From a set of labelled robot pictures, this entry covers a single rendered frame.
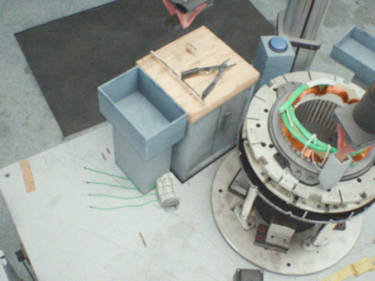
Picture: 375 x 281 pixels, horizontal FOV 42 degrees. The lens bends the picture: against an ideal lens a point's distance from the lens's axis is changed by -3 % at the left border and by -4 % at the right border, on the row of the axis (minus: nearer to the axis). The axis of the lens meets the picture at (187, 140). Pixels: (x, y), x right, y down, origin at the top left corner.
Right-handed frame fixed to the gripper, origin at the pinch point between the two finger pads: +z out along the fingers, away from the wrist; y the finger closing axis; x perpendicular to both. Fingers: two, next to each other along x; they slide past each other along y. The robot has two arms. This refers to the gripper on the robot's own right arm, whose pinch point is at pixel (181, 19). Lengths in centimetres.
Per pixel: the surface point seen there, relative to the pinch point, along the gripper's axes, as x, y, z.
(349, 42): 41.7, 19.0, 16.6
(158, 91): -9.1, 4.9, 12.3
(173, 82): -5.7, 5.7, 11.0
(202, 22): 91, -78, 128
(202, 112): -5.5, 15.0, 11.2
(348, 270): 6, 59, 36
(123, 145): -18.8, 4.8, 26.0
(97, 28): 42, -107, 127
